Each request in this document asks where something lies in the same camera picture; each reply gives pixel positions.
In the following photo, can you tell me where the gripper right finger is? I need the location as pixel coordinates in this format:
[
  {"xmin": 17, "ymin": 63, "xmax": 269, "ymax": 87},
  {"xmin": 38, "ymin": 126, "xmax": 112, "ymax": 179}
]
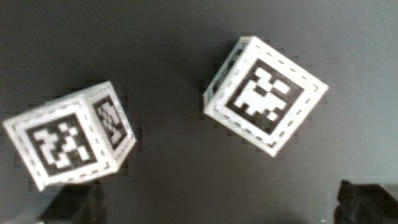
[{"xmin": 335, "ymin": 180, "xmax": 398, "ymax": 224}]

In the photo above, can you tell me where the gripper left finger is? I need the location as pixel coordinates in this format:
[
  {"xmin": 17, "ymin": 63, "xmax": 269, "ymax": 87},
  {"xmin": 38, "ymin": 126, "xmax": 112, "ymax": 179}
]
[{"xmin": 40, "ymin": 182, "xmax": 109, "ymax": 224}]

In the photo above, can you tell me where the white tagged cube nut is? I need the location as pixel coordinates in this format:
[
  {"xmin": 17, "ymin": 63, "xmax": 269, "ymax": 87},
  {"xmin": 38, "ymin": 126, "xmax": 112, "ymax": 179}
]
[
  {"xmin": 4, "ymin": 81, "xmax": 137, "ymax": 190},
  {"xmin": 203, "ymin": 36, "xmax": 329, "ymax": 156}
]

